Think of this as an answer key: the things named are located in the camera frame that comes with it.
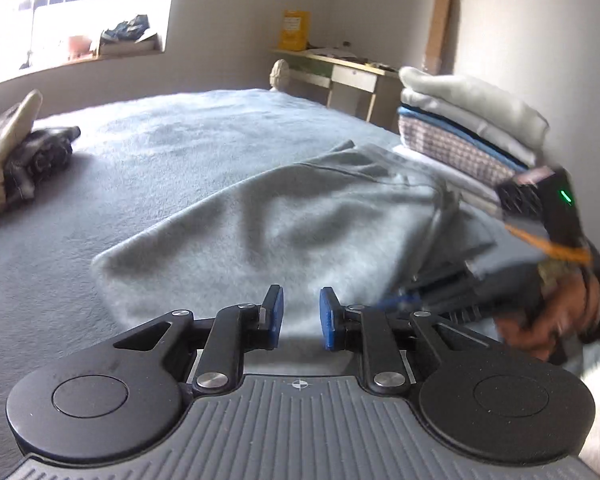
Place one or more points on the yellow box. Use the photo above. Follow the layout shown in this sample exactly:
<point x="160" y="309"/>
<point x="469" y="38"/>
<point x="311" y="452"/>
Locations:
<point x="295" y="30"/>

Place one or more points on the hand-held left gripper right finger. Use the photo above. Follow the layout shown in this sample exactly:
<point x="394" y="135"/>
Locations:
<point x="326" y="317"/>

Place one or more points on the person's right hand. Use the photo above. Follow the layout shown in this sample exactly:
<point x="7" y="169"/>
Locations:
<point x="555" y="320"/>

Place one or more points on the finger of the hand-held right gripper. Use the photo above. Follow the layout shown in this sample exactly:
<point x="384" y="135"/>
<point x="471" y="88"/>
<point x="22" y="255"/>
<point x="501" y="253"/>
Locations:
<point x="430" y="307"/>
<point x="445" y="280"/>

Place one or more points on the cream bedpost finial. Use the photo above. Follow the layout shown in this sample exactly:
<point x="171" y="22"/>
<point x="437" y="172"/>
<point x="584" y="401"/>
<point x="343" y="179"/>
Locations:
<point x="279" y="75"/>

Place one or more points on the white folded garment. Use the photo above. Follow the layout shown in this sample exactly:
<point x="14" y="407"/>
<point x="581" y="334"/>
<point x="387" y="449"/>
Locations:
<point x="440" y="172"/>

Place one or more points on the grey sweatpants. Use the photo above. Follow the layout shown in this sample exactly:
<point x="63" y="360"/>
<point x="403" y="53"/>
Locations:
<point x="280" y="220"/>

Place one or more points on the cardboard plank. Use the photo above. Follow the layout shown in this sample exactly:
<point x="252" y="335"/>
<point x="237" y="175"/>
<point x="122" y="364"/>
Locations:
<point x="437" y="25"/>

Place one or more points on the beige folded garment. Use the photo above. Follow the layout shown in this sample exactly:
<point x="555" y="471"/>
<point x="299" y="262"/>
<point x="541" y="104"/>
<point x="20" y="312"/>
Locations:
<point x="15" y="130"/>

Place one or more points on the light wooden desk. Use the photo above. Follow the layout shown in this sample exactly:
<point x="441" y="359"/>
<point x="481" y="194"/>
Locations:
<point x="350" y="77"/>

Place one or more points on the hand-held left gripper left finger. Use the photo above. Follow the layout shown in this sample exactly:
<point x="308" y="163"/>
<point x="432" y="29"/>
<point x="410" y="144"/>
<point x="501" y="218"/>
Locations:
<point x="276" y="312"/>

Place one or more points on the dark crumpled cloth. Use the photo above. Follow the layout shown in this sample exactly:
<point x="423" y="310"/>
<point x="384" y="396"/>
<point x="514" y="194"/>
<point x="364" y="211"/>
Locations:
<point x="125" y="30"/>

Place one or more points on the cardboard box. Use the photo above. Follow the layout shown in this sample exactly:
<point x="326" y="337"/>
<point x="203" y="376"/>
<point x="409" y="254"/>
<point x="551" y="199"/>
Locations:
<point x="130" y="47"/>

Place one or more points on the grey fleece blanket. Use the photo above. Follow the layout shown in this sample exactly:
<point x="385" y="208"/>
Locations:
<point x="155" y="150"/>

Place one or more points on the blue folded shirt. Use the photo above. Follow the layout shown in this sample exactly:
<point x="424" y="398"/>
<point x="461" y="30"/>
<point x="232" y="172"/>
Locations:
<point x="455" y="130"/>

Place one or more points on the terracotta flower pot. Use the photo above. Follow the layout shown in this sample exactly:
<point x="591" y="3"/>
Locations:
<point x="80" y="46"/>

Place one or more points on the stack of folded clothes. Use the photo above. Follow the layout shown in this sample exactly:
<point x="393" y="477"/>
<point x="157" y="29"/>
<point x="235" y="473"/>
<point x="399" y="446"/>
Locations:
<point x="480" y="105"/>

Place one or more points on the patterned brown pillow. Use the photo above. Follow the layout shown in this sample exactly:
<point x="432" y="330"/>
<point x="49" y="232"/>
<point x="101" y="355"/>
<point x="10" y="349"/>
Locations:
<point x="45" y="160"/>

